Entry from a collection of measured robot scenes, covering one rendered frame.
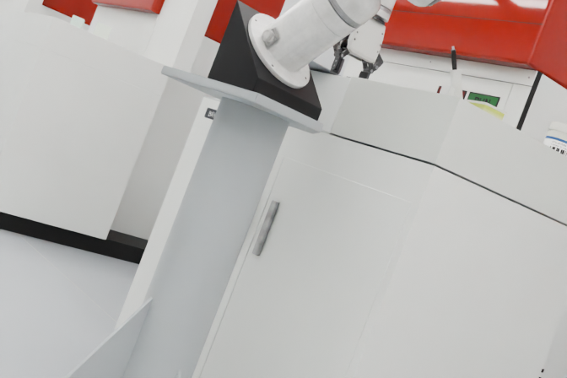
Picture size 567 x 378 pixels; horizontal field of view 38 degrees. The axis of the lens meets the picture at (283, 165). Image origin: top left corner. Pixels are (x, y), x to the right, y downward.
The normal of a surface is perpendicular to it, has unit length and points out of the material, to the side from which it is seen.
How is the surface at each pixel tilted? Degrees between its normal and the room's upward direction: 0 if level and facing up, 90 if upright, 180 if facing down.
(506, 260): 90
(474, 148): 90
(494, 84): 90
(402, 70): 90
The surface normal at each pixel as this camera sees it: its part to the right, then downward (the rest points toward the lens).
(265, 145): 0.54, 0.20
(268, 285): -0.74, -0.29
